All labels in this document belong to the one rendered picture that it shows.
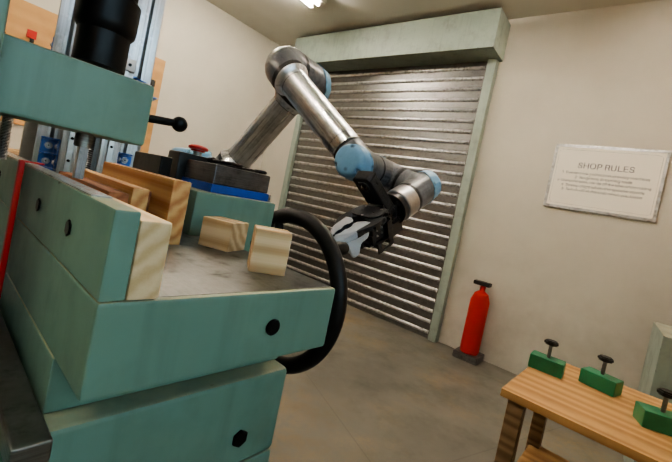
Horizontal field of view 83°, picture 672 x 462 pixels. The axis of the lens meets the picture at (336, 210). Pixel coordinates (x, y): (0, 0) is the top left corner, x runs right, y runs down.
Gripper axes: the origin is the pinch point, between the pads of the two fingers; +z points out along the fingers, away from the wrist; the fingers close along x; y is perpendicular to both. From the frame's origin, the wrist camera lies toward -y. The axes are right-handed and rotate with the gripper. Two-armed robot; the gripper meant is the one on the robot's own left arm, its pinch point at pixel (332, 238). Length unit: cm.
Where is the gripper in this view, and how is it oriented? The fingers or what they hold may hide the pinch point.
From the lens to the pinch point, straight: 69.8
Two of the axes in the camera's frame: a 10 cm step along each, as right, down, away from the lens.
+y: 1.5, 9.0, 4.0
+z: -6.7, 3.9, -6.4
